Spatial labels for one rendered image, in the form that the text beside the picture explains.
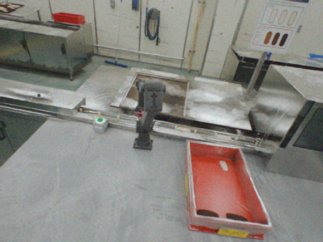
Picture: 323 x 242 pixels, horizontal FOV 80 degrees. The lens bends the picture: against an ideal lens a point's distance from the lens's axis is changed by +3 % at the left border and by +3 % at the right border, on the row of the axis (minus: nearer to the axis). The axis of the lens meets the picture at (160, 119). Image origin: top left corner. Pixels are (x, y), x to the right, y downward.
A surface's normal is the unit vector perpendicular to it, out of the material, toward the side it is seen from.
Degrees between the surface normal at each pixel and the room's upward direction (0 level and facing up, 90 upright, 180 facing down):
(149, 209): 0
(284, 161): 90
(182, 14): 90
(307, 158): 91
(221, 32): 90
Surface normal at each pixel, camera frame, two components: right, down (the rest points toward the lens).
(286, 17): -0.22, 0.53
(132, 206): 0.11, -0.82
